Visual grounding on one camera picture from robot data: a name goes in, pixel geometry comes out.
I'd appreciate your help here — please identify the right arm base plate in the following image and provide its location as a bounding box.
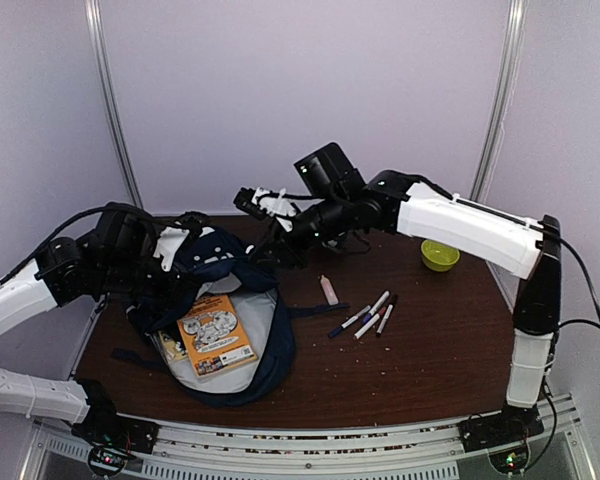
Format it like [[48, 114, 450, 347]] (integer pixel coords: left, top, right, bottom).
[[458, 413, 544, 453]]

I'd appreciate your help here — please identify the left aluminium frame post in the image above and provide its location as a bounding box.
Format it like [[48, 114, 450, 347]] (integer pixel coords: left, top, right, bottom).
[[84, 0, 144, 208]]

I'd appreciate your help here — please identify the orange cartoon paperback book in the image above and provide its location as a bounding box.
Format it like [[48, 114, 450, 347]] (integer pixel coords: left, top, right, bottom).
[[177, 295, 258, 379]]

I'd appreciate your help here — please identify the yellow paperback book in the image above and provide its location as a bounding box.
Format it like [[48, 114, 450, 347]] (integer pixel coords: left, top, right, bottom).
[[157, 330, 188, 362]]

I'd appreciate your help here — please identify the navy blue student backpack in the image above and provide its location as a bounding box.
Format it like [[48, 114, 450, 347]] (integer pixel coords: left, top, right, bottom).
[[111, 227, 343, 408]]

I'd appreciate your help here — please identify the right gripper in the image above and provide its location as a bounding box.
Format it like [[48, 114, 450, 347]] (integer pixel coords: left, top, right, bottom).
[[248, 191, 352, 270]]

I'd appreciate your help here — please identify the aluminium frame post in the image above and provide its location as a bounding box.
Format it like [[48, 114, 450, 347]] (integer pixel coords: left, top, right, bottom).
[[84, 0, 144, 208], [462, 0, 526, 221]]

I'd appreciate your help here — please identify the white marker dark cap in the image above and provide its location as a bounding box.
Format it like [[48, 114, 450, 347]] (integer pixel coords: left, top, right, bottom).
[[354, 313, 380, 340]]

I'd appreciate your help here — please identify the lime green bowl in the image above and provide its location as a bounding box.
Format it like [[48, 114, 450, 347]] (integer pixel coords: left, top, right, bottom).
[[420, 239, 460, 273]]

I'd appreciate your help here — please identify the white marker blue cap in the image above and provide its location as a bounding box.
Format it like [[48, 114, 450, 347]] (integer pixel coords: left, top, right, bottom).
[[327, 305, 371, 339]]

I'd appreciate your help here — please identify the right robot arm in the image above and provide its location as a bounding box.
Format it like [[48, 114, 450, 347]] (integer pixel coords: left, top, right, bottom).
[[235, 143, 568, 442]]

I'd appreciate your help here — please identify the small pink glue bottle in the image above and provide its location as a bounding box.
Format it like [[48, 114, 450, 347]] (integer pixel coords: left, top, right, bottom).
[[319, 275, 339, 305]]

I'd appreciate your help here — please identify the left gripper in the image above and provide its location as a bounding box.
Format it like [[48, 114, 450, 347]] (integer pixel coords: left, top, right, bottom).
[[99, 247, 200, 310]]

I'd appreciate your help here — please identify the white marker black cap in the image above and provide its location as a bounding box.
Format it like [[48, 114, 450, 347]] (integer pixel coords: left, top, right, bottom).
[[368, 290, 390, 316]]

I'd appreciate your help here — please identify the front aluminium rail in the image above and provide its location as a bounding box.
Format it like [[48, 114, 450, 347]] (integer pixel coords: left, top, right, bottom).
[[19, 394, 596, 480]]

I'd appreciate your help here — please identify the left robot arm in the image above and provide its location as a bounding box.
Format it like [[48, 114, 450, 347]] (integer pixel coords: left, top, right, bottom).
[[0, 202, 209, 444]]

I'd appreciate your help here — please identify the white marker red cap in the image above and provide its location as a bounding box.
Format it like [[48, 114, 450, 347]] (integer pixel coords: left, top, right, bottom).
[[375, 293, 399, 338]]

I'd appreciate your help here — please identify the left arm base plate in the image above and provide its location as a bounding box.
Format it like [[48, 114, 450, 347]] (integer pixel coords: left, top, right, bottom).
[[70, 417, 159, 454]]

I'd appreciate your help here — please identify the right aluminium frame post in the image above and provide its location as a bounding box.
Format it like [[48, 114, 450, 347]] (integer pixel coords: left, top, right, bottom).
[[462, 0, 526, 221]]

